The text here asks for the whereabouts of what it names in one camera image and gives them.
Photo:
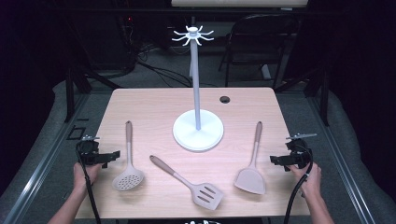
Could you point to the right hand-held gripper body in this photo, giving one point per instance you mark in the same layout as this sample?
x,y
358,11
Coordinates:
x,y
299,155

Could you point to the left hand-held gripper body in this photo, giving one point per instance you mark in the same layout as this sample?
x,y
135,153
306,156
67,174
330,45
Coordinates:
x,y
90,154

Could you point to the beige solid spatula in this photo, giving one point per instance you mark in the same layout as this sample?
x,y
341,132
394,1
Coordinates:
x,y
250,182

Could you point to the beige slotted spatula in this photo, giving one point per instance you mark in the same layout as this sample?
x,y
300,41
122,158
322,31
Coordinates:
x,y
164,166

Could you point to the white utensil rack stand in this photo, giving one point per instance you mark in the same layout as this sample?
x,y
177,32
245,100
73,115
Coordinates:
x,y
198,133

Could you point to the person's left hand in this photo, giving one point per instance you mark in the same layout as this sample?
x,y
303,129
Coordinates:
x,y
81,177

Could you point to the person's right hand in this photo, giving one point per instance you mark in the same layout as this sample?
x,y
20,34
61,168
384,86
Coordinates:
x,y
311,182

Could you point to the beige perforated skimmer spoon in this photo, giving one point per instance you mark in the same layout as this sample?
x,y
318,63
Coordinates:
x,y
128,181

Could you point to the black metal stand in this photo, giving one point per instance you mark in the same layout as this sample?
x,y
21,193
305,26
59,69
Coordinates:
x,y
323,99
70,93

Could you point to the dark round table grommet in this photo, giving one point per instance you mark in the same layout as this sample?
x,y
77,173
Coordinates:
x,y
224,99

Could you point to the black folding chair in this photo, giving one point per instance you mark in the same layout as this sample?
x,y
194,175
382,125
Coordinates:
x,y
258,34

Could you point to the grey metal floor rail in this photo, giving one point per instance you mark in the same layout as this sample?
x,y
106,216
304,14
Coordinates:
x,y
46,161
345,174

